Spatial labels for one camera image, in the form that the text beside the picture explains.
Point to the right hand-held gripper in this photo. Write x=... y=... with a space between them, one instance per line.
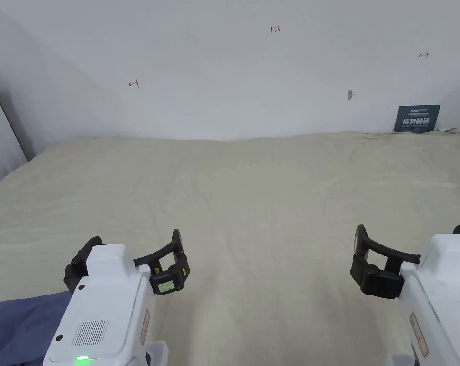
x=439 y=305

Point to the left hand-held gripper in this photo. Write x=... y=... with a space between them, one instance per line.
x=100 y=305

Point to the dark blue sign card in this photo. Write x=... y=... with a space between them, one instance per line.
x=416 y=119

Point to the bed with beige sheet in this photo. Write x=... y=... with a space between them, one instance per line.
x=252 y=198

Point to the blue garment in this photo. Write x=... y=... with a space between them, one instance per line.
x=22 y=328

